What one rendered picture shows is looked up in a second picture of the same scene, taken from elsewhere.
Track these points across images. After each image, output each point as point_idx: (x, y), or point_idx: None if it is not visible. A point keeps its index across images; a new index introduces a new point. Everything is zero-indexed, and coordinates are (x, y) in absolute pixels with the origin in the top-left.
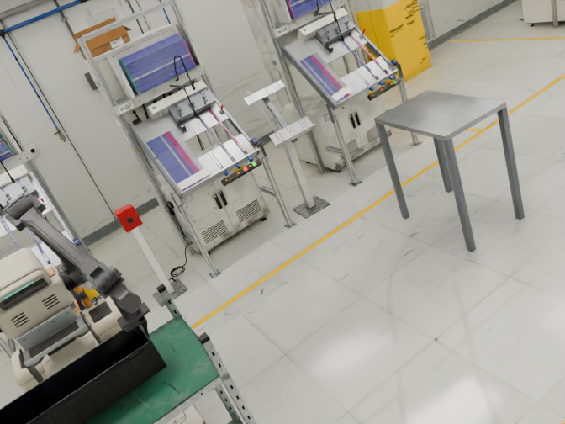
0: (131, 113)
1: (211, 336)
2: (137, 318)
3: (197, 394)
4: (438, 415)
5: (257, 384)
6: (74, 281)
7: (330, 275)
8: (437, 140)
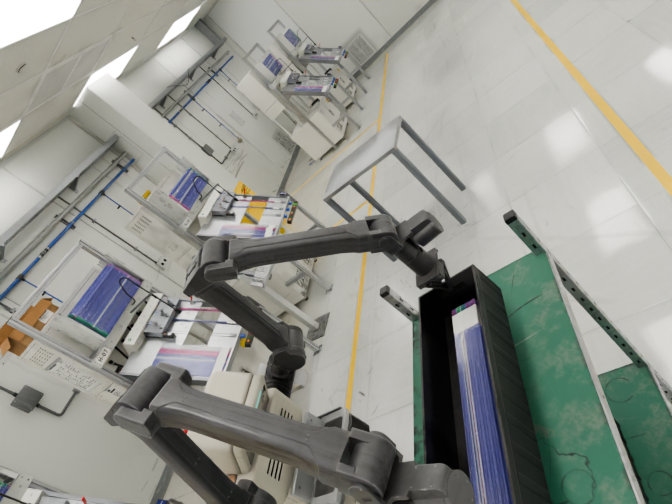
0: (108, 364)
1: None
2: (437, 259)
3: (557, 276)
4: (606, 273)
5: None
6: (298, 361)
7: (398, 328)
8: (367, 194)
